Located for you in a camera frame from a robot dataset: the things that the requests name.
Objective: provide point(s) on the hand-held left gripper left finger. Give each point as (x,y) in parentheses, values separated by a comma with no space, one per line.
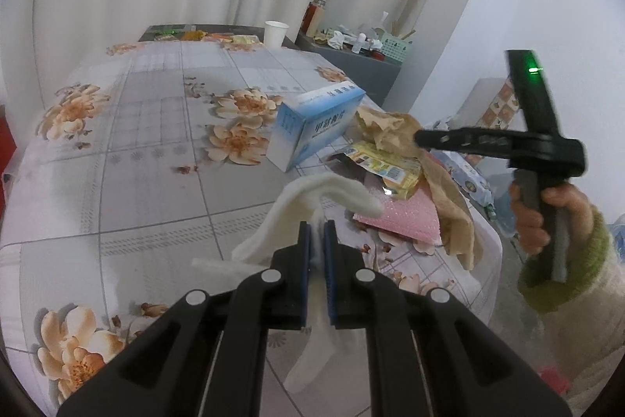
(303,260)

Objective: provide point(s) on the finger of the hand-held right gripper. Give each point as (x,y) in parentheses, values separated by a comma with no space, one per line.
(464,139)

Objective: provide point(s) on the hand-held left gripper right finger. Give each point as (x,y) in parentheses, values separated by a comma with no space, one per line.
(330,260)

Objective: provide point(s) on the white cloth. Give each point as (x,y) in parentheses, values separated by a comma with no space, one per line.
(337,39)
(293,207)

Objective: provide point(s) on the yellow snack wrapper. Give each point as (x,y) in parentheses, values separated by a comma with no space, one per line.
(390,168)

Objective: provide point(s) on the brown paper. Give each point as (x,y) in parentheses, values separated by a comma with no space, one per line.
(385,129)

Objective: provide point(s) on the pink bubble mailer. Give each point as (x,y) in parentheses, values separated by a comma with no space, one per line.
(405,216)

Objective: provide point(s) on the dark foil wrapper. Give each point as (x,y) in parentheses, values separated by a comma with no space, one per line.
(364,180)

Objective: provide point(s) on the blue and white box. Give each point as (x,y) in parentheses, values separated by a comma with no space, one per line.
(317,124)

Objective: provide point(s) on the person's right forearm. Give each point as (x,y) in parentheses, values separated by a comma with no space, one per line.
(586,299)

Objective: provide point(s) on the person's right hand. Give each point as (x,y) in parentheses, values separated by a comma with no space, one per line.
(530,231)

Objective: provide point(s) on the green slotted basket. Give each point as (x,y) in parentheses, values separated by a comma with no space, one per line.
(394,48)

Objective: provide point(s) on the grey cabinet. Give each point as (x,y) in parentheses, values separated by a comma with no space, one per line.
(361,70)

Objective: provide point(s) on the white pipe fitting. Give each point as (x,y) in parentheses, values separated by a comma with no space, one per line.
(361,42)

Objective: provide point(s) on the white crumpled cloth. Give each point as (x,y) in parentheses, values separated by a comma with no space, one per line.
(337,39)

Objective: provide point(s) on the floral tablecloth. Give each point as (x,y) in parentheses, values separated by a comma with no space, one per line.
(146,182)

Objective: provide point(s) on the white paper cup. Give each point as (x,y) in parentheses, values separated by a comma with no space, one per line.
(276,35)

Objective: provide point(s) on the small yellow wrapper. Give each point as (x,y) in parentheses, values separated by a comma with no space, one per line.
(244,40)

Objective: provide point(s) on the brown wooden table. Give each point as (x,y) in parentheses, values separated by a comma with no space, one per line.
(215,27)

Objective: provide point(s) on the small orange wrapper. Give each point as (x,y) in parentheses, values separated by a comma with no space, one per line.
(194,35)

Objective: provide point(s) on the small green packet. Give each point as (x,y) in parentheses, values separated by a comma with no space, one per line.
(165,33)

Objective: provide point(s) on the red object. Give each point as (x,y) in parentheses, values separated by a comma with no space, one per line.
(5,143)

